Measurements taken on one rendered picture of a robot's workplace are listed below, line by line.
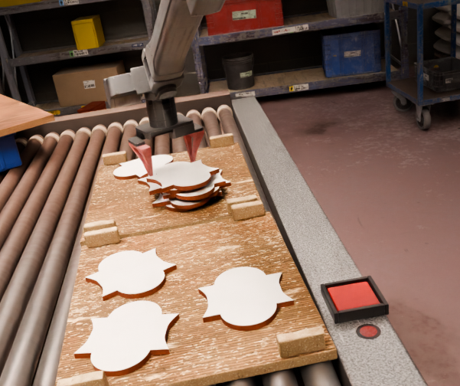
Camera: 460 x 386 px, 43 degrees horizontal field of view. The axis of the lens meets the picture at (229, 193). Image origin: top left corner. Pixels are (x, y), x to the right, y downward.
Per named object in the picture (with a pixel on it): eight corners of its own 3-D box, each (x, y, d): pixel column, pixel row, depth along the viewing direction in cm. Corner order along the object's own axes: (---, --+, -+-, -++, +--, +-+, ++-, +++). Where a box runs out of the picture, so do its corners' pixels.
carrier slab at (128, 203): (239, 148, 147) (238, 142, 147) (266, 217, 110) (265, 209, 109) (101, 171, 146) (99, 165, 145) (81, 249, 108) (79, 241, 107)
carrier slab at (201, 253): (270, 218, 109) (269, 210, 109) (337, 359, 72) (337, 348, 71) (83, 253, 107) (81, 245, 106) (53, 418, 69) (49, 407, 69)
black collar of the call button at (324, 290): (370, 284, 86) (370, 275, 85) (389, 314, 79) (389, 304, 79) (321, 293, 86) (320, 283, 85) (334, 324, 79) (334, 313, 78)
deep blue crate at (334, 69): (374, 61, 548) (373, 21, 533) (382, 71, 511) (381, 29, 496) (321, 68, 554) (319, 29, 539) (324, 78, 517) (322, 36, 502)
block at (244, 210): (263, 211, 108) (262, 198, 107) (265, 216, 107) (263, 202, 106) (232, 217, 108) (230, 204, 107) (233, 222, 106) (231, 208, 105)
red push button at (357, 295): (367, 288, 85) (367, 280, 85) (381, 312, 80) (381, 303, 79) (327, 295, 85) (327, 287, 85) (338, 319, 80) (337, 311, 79)
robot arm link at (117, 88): (179, 89, 104) (166, 44, 105) (115, 103, 101) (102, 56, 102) (170, 109, 115) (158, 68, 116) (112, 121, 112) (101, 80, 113)
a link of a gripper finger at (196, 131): (164, 165, 123) (157, 122, 119) (194, 155, 126) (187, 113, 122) (179, 174, 117) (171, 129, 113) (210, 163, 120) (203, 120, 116)
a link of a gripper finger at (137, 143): (134, 175, 120) (125, 132, 116) (165, 165, 123) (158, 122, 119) (148, 184, 114) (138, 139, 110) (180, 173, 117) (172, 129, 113)
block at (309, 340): (323, 341, 73) (321, 323, 72) (327, 351, 71) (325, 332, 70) (277, 351, 72) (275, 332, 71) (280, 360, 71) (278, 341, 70)
